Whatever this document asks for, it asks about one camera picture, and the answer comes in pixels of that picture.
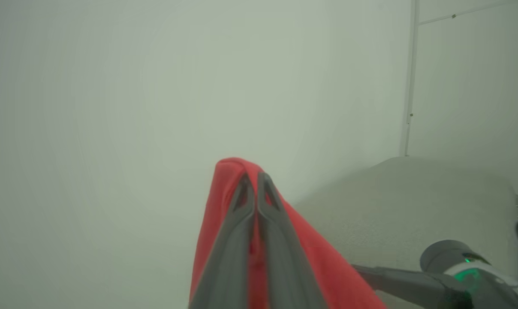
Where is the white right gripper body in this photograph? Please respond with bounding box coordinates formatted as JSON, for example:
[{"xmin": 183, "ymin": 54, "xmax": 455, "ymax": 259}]
[{"xmin": 420, "ymin": 239, "xmax": 518, "ymax": 309}]

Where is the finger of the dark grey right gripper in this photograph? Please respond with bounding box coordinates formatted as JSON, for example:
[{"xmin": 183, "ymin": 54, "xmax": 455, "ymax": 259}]
[{"xmin": 352, "ymin": 265, "xmax": 457, "ymax": 303}]

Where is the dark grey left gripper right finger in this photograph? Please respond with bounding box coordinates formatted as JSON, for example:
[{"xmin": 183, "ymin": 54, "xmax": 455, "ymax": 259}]
[{"xmin": 257, "ymin": 172, "xmax": 328, "ymax": 309}]

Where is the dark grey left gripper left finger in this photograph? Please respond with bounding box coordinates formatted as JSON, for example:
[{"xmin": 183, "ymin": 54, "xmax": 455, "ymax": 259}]
[{"xmin": 188, "ymin": 173, "xmax": 257, "ymax": 309}]

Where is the red clothing item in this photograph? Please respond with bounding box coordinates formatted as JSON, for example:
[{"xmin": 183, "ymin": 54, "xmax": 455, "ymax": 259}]
[{"xmin": 190, "ymin": 157, "xmax": 388, "ymax": 309}]

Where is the white wall corner strip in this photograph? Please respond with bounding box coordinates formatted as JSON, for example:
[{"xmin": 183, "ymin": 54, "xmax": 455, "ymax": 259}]
[{"xmin": 399, "ymin": 0, "xmax": 420, "ymax": 157}]

